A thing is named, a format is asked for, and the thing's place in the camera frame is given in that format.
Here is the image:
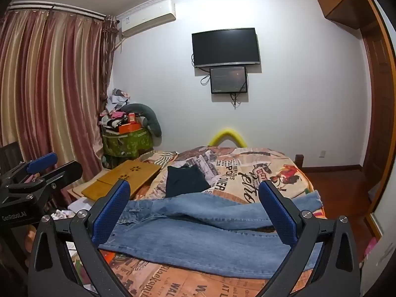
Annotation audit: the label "white curtain rail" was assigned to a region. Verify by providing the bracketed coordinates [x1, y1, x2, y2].
[8, 1, 107, 21]

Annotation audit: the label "black chair back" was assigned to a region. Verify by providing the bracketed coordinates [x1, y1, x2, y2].
[0, 142, 22, 169]

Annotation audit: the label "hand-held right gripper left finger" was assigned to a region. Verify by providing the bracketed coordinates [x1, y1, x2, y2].
[28, 179, 137, 297]

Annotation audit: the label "striped green white cloth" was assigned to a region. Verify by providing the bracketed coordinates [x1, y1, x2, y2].
[139, 151, 177, 169]

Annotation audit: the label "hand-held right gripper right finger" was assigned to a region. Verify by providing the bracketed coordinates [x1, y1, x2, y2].
[258, 179, 361, 297]

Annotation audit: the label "green patterned storage box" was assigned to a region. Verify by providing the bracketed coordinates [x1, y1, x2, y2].
[102, 127, 153, 159]

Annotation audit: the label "white air conditioner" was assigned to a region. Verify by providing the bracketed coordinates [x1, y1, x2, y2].
[117, 0, 176, 36]

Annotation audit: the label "dark folded cloth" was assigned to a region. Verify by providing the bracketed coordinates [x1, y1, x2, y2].
[165, 165, 211, 198]

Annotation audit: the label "light wooden board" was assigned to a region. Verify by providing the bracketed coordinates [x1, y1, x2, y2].
[67, 176, 93, 205]

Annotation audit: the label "striped pink curtain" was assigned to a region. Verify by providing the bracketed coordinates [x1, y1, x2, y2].
[0, 4, 120, 192]

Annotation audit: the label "wooden door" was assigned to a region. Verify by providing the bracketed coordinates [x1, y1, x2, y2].
[360, 0, 396, 223]

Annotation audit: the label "blue denim pants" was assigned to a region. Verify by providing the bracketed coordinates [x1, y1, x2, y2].
[99, 190, 322, 280]

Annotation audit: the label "pile of clothes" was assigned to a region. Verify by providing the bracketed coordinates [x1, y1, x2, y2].
[98, 88, 132, 129]

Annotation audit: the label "black wall television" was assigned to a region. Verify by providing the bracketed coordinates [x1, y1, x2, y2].
[191, 27, 260, 68]

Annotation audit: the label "small black monitor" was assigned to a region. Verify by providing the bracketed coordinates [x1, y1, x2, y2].
[210, 66, 248, 94]

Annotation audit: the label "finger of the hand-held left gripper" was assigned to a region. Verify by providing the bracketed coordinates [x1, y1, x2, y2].
[8, 160, 83, 194]
[4, 152, 59, 179]

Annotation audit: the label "wooden lap desk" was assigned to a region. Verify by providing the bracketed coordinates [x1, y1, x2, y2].
[81, 160, 162, 200]

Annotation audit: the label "yellow foam tube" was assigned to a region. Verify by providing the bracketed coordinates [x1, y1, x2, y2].
[208, 127, 248, 147]

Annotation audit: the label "orange box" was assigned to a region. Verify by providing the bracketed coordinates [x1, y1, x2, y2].
[118, 122, 141, 134]

